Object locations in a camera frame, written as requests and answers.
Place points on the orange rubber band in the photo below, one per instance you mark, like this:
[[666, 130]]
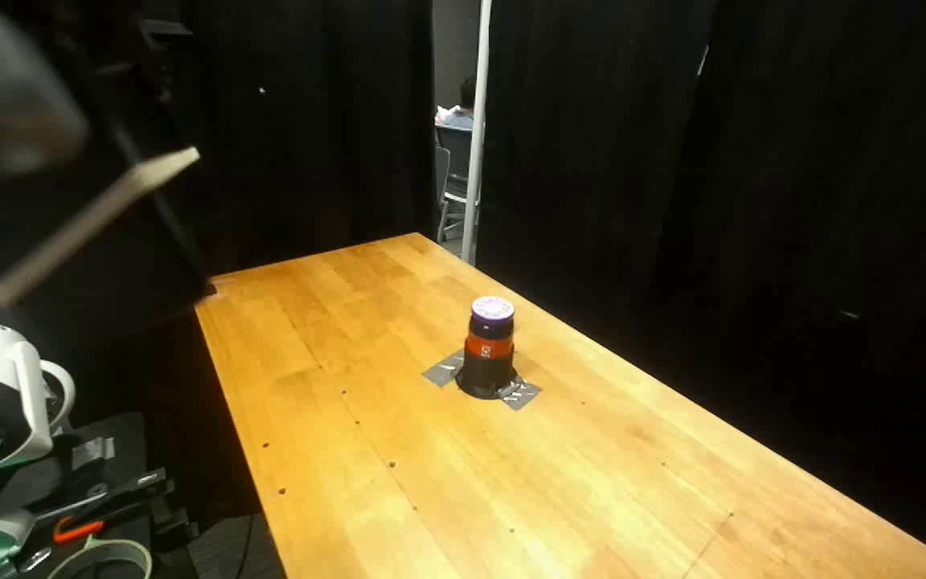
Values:
[[486, 348]]

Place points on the dark upside-down cup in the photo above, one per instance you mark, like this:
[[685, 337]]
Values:
[[485, 372]]

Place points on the metal shelf rack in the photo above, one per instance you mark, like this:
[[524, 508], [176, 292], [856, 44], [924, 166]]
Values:
[[450, 205]]

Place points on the black curtain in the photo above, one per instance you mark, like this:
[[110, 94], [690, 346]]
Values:
[[314, 130], [755, 163]]

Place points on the black bag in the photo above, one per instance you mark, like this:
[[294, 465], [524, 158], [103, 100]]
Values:
[[232, 553]]

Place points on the black box with grey tape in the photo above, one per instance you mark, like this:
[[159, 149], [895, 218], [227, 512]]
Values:
[[120, 483]]

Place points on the green masking tape roll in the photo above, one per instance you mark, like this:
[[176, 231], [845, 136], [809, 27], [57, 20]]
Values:
[[110, 543]]

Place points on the person in grey shirt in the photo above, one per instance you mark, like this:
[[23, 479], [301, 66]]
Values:
[[0, 97]]

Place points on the grey square base plate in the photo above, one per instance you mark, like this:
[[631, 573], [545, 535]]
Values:
[[443, 372]]

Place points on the black camera tripod stand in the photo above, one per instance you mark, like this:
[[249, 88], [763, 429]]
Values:
[[190, 258]]

